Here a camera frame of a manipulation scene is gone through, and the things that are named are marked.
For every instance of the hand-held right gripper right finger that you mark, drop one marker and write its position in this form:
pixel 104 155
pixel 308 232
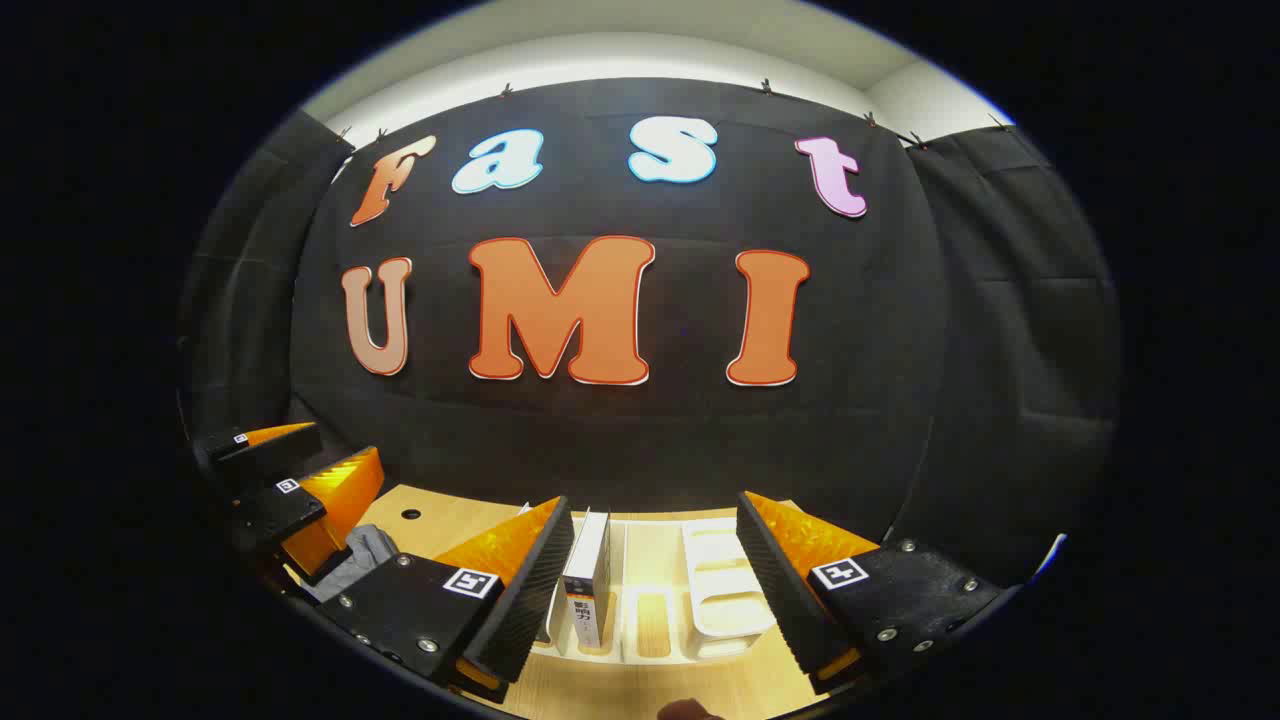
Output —
pixel 775 590

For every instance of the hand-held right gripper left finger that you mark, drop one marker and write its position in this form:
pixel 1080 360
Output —
pixel 535 590

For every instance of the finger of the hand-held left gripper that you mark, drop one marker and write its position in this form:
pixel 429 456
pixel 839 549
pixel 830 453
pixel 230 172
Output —
pixel 260 450
pixel 280 512

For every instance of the white portrait cover book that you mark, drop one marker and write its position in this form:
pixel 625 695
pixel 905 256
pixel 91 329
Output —
pixel 588 585

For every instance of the white bookshelf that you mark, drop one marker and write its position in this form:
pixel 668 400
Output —
pixel 720 590

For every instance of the grey schoolbag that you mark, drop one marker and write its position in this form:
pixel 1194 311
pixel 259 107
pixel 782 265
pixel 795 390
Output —
pixel 365 552

